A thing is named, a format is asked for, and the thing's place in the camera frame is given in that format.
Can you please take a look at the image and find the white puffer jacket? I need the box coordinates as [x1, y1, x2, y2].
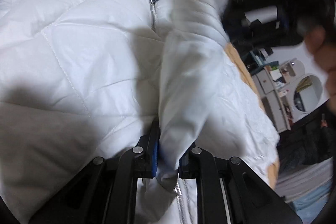
[1, 0, 279, 223]

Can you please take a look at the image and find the person right hand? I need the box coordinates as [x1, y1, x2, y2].
[304, 26, 335, 111]

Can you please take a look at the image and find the grey drawer cabinet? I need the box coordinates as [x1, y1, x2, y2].
[251, 59, 323, 133]

